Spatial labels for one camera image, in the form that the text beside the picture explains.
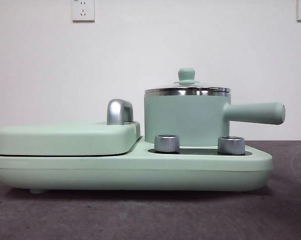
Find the glass lid with green knob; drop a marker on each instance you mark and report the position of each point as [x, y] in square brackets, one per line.
[186, 74]

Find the silver control knob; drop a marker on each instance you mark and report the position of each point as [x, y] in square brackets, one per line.
[166, 143]
[231, 145]

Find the mint green breakfast maker base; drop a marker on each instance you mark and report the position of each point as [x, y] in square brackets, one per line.
[165, 172]

